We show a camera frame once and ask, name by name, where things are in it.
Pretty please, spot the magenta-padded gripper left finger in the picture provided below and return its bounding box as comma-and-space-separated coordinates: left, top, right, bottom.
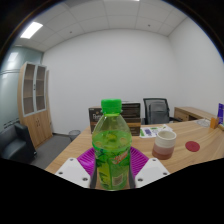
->
54, 146, 98, 189

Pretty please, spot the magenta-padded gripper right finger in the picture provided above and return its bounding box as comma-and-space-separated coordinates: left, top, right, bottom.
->
128, 146, 170, 189

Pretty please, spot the green drink bottle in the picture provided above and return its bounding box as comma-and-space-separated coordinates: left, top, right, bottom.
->
91, 98, 133, 192

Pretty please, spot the white and brown cup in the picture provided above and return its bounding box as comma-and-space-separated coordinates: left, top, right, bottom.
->
151, 129, 178, 161

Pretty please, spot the grey trash bin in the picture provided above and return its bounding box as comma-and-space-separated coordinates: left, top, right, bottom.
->
68, 129, 82, 142

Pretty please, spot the printed white paper leaflet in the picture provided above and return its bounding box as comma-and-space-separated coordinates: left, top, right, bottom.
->
139, 123, 174, 139

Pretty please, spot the flat round red coaster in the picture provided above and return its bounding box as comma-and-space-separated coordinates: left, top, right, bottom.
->
184, 140, 201, 153

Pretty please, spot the wooden shelf cabinet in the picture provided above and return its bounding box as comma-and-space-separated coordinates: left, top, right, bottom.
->
17, 61, 54, 149

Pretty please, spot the dark brown cardboard box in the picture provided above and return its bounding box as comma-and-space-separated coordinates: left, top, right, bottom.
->
88, 106, 104, 135

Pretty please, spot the black mesh office chair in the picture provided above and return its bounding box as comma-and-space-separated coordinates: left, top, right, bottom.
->
142, 97, 183, 126

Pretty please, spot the black leather sofa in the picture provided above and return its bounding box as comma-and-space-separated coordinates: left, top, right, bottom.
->
0, 122, 37, 164

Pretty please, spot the wooden side desk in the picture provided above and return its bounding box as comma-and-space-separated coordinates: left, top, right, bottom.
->
173, 106, 216, 123

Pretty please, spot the white pad with circle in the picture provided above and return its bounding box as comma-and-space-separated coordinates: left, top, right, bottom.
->
194, 118, 212, 128

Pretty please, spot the small orange-brown box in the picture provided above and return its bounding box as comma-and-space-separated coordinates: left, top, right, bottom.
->
209, 116, 220, 130

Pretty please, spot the purple standing card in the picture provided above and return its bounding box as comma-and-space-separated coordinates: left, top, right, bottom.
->
217, 102, 224, 125

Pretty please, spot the rectangular ceiling light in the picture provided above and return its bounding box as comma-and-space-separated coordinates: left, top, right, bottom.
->
19, 21, 44, 40

